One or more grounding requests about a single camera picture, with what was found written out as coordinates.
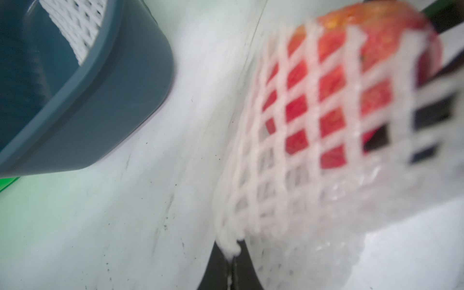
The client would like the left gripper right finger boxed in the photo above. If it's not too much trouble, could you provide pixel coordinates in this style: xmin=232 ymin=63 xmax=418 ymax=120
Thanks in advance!
xmin=232 ymin=240 xmax=263 ymax=290

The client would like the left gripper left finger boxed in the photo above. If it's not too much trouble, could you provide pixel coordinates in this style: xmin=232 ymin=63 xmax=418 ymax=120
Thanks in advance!
xmin=197 ymin=243 xmax=232 ymax=290

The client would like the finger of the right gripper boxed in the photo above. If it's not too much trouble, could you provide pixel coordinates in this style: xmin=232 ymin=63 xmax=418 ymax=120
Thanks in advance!
xmin=363 ymin=1 xmax=464 ymax=163

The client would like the dark teal plastic bin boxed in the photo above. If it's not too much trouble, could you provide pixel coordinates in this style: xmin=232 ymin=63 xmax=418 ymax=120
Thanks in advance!
xmin=1 ymin=1 xmax=175 ymax=178

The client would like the left green plastic basket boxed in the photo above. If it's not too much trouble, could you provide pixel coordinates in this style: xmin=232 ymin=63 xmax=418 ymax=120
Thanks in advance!
xmin=0 ymin=178 xmax=18 ymax=192

